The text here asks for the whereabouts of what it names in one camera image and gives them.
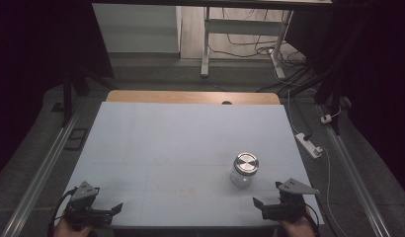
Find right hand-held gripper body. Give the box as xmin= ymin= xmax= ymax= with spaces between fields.
xmin=261 ymin=177 xmax=321 ymax=223

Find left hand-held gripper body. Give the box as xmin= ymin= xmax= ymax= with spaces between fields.
xmin=62 ymin=181 xmax=114 ymax=230

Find clear glass jar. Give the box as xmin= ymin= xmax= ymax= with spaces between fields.
xmin=229 ymin=166 xmax=256 ymax=190

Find person's right hand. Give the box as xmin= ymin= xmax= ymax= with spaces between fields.
xmin=279 ymin=214 xmax=319 ymax=237

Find person's left hand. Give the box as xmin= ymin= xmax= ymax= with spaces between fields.
xmin=52 ymin=217 xmax=95 ymax=237

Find white power strip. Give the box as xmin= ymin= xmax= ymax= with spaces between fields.
xmin=294 ymin=131 xmax=324 ymax=160

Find black metal stand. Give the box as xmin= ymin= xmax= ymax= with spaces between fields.
xmin=283 ymin=63 xmax=352 ymax=136
xmin=51 ymin=63 xmax=115 ymax=128

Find black curtain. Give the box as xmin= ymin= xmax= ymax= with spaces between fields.
xmin=0 ymin=0 xmax=108 ymax=182
xmin=285 ymin=0 xmax=405 ymax=200

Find white panel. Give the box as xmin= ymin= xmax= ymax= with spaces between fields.
xmin=91 ymin=3 xmax=183 ymax=54

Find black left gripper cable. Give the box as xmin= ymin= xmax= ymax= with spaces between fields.
xmin=46 ymin=187 xmax=79 ymax=237

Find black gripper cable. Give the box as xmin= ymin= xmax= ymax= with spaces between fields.
xmin=46 ymin=187 xmax=79 ymax=237
xmin=302 ymin=202 xmax=323 ymax=237

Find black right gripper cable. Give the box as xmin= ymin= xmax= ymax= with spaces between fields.
xmin=302 ymin=202 xmax=323 ymax=237

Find thin white cable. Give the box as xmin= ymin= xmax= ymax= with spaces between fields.
xmin=286 ymin=88 xmax=351 ymax=237

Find aluminium floor rail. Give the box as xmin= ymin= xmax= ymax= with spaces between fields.
xmin=0 ymin=107 xmax=82 ymax=237
xmin=318 ymin=104 xmax=393 ymax=237

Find black rectangular floor frame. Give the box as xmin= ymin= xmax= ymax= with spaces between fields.
xmin=63 ymin=127 xmax=90 ymax=152

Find black floor cables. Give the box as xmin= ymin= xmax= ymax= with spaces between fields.
xmin=208 ymin=8 xmax=318 ymax=95

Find white desk frame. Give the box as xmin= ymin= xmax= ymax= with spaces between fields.
xmin=200 ymin=6 xmax=295 ymax=81

